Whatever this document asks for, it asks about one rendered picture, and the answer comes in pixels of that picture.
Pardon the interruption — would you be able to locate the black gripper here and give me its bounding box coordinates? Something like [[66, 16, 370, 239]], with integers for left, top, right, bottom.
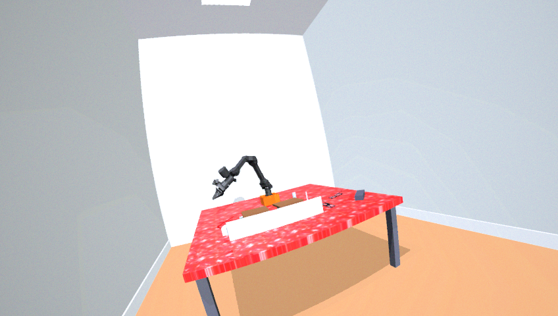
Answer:
[[212, 180, 230, 200]]

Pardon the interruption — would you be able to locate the white flat rectangular panel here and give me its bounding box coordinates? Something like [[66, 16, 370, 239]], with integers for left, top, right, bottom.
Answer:
[[226, 196, 324, 241]]

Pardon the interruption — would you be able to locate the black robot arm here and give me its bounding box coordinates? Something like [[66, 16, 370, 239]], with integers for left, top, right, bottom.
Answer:
[[212, 155, 272, 196]]

